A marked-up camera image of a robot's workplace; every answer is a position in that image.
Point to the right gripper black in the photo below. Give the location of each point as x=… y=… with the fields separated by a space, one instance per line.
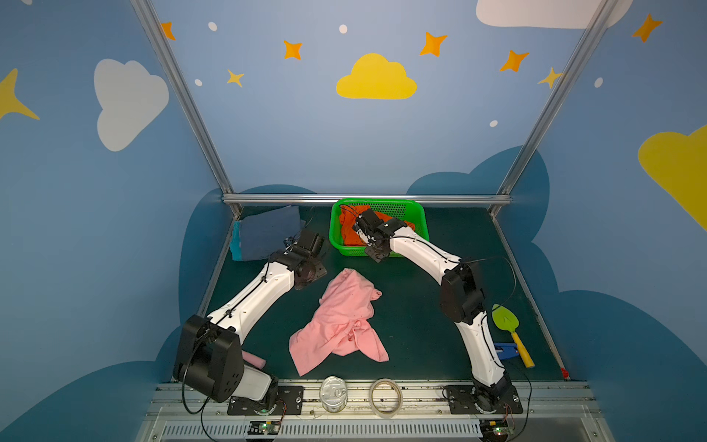
x=376 y=249

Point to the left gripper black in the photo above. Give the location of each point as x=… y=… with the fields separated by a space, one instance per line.
x=315 y=268

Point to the green plastic basket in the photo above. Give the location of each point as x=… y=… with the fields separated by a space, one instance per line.
x=341 y=234

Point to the pink t-shirt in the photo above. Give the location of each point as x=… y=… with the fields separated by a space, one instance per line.
x=340 y=326

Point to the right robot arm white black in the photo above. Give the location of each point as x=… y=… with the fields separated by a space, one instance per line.
x=461 y=300

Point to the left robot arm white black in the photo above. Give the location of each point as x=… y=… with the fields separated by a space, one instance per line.
x=209 y=357

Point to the orange t-shirt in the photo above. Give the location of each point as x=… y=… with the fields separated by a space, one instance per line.
x=350 y=219

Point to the folded blue-grey t-shirt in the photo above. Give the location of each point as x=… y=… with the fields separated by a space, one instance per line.
x=266 y=233

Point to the purple pink toy rake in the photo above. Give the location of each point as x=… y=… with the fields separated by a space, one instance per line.
x=253 y=360

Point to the green yellow toy shovel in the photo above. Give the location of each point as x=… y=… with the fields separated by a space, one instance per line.
x=507 y=321

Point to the blue stapler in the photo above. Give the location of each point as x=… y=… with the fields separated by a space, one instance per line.
x=506 y=351

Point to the left circuit board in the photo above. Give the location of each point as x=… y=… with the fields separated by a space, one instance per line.
x=264 y=428

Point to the circuit board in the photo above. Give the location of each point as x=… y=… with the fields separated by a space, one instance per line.
x=264 y=428
x=495 y=431

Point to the clear tape roll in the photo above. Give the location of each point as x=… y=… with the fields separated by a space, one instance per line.
x=385 y=398

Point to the right circuit board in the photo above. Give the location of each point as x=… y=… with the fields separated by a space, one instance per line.
x=495 y=431

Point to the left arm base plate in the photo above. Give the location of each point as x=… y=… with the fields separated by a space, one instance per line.
x=288 y=401

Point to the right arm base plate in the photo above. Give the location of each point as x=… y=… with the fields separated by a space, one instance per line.
x=468 y=399

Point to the aluminium frame left post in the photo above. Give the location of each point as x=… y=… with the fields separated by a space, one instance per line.
x=146 y=14

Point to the aluminium frame post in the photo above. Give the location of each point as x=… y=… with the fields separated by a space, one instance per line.
x=146 y=14
x=583 y=51

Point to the aluminium front rail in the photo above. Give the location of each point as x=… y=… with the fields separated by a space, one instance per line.
x=553 y=411

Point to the aluminium frame right post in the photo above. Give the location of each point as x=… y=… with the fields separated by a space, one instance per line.
x=583 y=51

